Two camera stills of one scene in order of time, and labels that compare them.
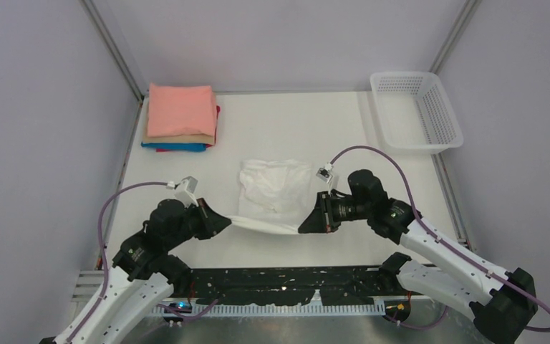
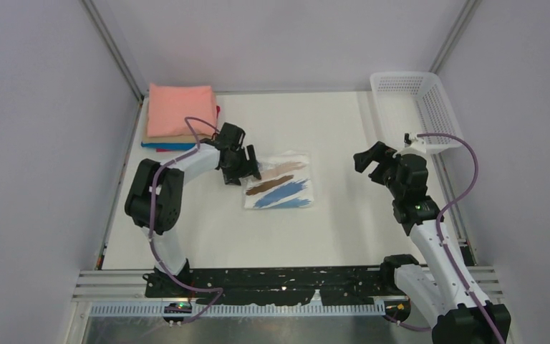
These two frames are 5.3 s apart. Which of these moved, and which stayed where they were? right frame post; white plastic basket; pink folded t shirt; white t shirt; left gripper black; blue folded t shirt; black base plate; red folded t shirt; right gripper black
Moved: right gripper black; white t shirt; left gripper black
Stayed: pink folded t shirt; blue folded t shirt; red folded t shirt; black base plate; right frame post; white plastic basket
